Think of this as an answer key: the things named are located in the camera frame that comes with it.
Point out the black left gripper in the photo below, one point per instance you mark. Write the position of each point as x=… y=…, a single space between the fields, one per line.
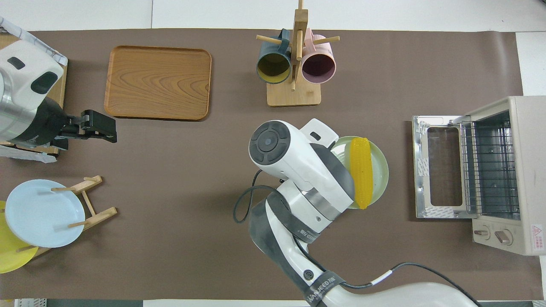
x=47 y=123

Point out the yellow corn cob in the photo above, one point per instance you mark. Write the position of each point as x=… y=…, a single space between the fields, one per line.
x=361 y=170

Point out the pale green plate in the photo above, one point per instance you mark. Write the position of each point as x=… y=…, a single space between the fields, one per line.
x=380 y=166

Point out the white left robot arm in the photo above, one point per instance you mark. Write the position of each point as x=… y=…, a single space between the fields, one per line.
x=21 y=81

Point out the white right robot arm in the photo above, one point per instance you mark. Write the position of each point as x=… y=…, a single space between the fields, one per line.
x=290 y=157

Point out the beige oven knob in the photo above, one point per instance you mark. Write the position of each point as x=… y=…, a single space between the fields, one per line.
x=503 y=237
x=481 y=232

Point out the beige toaster oven housing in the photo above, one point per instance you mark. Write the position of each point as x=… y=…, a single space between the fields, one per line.
x=531 y=170

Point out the white paper strip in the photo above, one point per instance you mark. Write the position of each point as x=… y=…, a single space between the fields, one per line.
x=30 y=157

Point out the wooden plate rack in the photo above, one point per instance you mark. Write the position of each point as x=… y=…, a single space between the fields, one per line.
x=100 y=215

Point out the light blue plate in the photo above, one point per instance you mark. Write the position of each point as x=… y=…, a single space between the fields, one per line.
x=42 y=213

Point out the brown wooden tray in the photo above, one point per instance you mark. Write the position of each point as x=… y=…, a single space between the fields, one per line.
x=158 y=83

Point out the white checked cloth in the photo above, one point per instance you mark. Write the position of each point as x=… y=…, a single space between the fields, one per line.
x=42 y=47

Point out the yellow plate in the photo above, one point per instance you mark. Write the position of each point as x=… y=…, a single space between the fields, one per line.
x=10 y=256

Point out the dark teal mug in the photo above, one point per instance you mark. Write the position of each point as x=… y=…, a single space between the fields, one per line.
x=273 y=67

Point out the wooden mug tree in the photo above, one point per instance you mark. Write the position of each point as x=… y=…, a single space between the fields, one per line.
x=294 y=96

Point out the pink mug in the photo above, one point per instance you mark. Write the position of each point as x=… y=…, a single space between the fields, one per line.
x=318 y=66

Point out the brown table mat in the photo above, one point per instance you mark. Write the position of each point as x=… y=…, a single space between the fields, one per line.
x=384 y=64

